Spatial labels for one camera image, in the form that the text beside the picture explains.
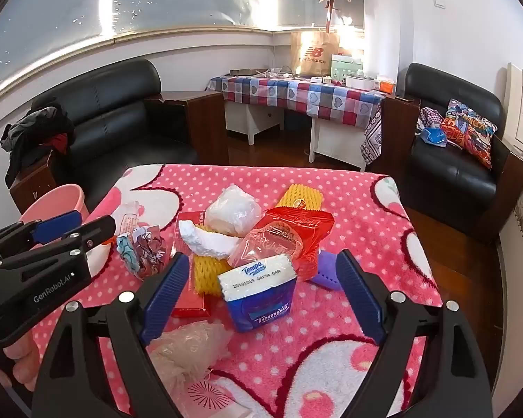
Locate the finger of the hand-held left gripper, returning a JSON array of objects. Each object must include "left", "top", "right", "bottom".
[
  {"left": 0, "top": 210, "right": 83, "bottom": 254},
  {"left": 37, "top": 215, "right": 117, "bottom": 273}
]

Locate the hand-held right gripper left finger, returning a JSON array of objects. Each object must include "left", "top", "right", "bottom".
[{"left": 31, "top": 251, "right": 191, "bottom": 418}]

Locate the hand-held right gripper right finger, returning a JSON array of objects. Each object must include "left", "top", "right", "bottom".
[{"left": 335, "top": 249, "right": 494, "bottom": 418}]

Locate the pink plastic bin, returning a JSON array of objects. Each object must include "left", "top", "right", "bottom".
[{"left": 18, "top": 184, "right": 114, "bottom": 278}]

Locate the clear printed plastic wrapper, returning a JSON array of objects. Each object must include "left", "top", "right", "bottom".
[{"left": 112, "top": 200, "right": 151, "bottom": 238}]

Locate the long yellow foam fruit net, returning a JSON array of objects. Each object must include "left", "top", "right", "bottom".
[{"left": 192, "top": 224, "right": 234, "bottom": 297}]

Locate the colourful paper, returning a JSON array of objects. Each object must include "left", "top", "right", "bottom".
[{"left": 115, "top": 225, "right": 168, "bottom": 280}]

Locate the beige plastic bag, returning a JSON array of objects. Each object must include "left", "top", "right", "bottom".
[{"left": 147, "top": 320, "right": 233, "bottom": 386}]

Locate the white foam piece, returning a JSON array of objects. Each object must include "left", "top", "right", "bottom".
[{"left": 177, "top": 219, "right": 240, "bottom": 257}]

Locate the red snack wrapper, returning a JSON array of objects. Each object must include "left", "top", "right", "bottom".
[{"left": 227, "top": 207, "right": 335, "bottom": 283}]

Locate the white plastic bag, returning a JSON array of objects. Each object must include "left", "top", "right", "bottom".
[{"left": 204, "top": 185, "right": 263, "bottom": 235}]

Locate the person's left hand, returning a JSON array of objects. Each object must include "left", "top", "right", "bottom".
[{"left": 0, "top": 326, "right": 44, "bottom": 395}]

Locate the red paper envelope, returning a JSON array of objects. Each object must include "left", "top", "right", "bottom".
[{"left": 171, "top": 211, "right": 212, "bottom": 318}]

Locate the purple plastic item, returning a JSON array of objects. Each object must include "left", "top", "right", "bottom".
[{"left": 310, "top": 250, "right": 345, "bottom": 290}]

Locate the red cloth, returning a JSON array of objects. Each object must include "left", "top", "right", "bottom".
[{"left": 48, "top": 135, "right": 70, "bottom": 155}]

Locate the blue white carton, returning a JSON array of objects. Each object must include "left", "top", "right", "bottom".
[{"left": 218, "top": 253, "right": 298, "bottom": 334}]

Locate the dark clothes pile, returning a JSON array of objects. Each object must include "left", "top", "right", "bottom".
[{"left": 0, "top": 103, "right": 76, "bottom": 188}]

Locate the pink dotted printed blanket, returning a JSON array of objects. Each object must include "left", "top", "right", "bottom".
[{"left": 30, "top": 163, "right": 445, "bottom": 418}]

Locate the short yellow foam fruit net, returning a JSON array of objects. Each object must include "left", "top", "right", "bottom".
[{"left": 274, "top": 184, "right": 325, "bottom": 218}]

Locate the black leather sofa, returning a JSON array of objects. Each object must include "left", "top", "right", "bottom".
[{"left": 30, "top": 58, "right": 201, "bottom": 210}]

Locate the black leather armchair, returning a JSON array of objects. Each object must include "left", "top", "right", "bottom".
[{"left": 401, "top": 62, "right": 513, "bottom": 245}]

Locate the dark wooden side table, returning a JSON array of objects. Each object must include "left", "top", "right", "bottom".
[{"left": 144, "top": 91, "right": 230, "bottom": 167}]

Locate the dark wooden end table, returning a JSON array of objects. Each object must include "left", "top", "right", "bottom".
[{"left": 384, "top": 95, "right": 421, "bottom": 175}]

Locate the blue plastic bag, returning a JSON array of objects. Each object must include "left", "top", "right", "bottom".
[{"left": 420, "top": 126, "right": 447, "bottom": 145}]

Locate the white table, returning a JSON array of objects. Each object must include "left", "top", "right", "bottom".
[{"left": 224, "top": 100, "right": 369, "bottom": 172}]

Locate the checked cloth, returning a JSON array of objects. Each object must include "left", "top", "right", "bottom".
[{"left": 416, "top": 107, "right": 445, "bottom": 133}]

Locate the colourful comic print cushion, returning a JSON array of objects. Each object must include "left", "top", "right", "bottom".
[{"left": 440, "top": 98, "right": 498, "bottom": 170}]

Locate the white pot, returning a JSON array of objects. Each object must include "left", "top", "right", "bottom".
[{"left": 344, "top": 74, "right": 378, "bottom": 92}]

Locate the checkered heart tablecloth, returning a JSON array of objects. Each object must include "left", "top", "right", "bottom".
[{"left": 208, "top": 74, "right": 386, "bottom": 164}]

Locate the green box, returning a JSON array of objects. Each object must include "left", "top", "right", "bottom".
[{"left": 330, "top": 53, "right": 364, "bottom": 81}]

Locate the frosted window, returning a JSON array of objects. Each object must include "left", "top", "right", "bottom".
[{"left": 0, "top": 0, "right": 367, "bottom": 96}]

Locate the brown paper bag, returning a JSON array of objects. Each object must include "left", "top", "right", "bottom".
[{"left": 290, "top": 30, "right": 341, "bottom": 78}]

